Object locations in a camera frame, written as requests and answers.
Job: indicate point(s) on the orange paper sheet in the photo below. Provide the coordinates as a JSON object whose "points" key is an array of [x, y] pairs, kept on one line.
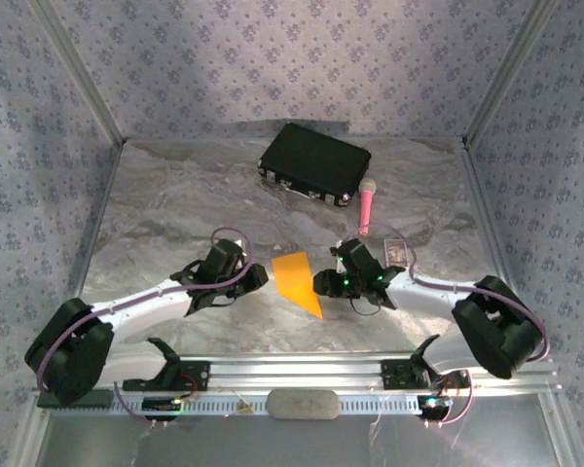
{"points": [[294, 277]]}

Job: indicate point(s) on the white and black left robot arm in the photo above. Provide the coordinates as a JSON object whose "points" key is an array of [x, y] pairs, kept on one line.
{"points": [[141, 309]]}

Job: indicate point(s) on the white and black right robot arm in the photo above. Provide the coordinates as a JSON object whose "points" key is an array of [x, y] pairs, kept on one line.
{"points": [[428, 294]]}

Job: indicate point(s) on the pink toy microphone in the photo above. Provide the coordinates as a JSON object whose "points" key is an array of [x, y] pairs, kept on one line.
{"points": [[367, 204]]}

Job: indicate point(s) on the black hard case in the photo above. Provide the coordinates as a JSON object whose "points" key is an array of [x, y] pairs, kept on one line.
{"points": [[314, 160]]}

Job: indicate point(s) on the grey oval pad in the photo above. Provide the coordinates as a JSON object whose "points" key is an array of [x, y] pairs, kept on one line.
{"points": [[302, 405]]}

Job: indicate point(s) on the left circuit board with LED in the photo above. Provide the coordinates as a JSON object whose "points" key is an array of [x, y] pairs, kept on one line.
{"points": [[160, 405]]}

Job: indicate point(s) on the circuit board with led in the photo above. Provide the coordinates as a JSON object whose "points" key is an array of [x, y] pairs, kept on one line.
{"points": [[160, 405], [433, 404]]}

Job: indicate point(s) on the right circuit board with LED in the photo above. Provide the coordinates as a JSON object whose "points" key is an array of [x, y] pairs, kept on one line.
{"points": [[433, 404]]}

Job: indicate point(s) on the black flat bar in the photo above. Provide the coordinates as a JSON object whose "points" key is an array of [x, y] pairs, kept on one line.
{"points": [[99, 401]]}

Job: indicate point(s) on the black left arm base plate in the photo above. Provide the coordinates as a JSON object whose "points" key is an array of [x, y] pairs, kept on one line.
{"points": [[199, 374]]}

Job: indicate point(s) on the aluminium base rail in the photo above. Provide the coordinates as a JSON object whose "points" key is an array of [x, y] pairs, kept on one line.
{"points": [[297, 372]]}

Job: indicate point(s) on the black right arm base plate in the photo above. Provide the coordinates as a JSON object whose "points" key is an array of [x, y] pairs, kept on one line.
{"points": [[394, 374]]}

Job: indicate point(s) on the aluminium table edge rail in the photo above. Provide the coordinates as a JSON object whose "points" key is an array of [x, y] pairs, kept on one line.
{"points": [[91, 243], [488, 219]]}

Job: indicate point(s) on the aluminium corner post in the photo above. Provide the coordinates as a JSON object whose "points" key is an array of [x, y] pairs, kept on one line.
{"points": [[80, 73], [508, 73]]}

